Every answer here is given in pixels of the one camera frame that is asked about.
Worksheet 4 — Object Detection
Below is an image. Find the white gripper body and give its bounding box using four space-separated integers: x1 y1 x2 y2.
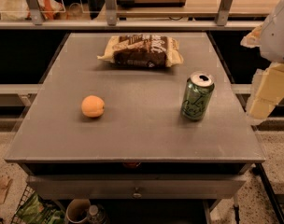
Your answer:
260 0 284 63

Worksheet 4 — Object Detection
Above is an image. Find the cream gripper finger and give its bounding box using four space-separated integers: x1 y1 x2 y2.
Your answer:
246 63 284 120
240 25 263 49

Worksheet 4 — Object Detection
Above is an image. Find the green soda can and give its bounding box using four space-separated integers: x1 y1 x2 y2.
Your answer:
181 71 215 121

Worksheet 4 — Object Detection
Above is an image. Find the brown chip bag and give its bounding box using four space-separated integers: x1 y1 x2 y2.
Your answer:
98 35 183 68

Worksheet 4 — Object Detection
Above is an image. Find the orange white bag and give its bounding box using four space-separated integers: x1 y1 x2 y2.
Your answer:
0 0 64 21

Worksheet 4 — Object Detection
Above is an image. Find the green snack bag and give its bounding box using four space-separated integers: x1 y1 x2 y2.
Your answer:
16 193 65 224

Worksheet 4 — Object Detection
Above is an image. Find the orange fruit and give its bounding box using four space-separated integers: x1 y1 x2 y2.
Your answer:
81 95 105 118

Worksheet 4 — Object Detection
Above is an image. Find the grey table drawer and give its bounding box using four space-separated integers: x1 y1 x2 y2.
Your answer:
27 175 246 200

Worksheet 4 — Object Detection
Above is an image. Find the metal railing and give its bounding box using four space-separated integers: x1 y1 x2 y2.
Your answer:
0 0 272 31

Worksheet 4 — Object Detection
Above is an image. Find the clear plastic bottle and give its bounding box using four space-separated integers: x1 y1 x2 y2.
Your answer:
87 204 109 224

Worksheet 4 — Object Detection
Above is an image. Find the brown paper cup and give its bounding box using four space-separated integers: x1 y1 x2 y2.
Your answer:
65 199 91 224

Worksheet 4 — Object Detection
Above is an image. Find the wire basket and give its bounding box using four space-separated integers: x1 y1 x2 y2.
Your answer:
10 186 34 224

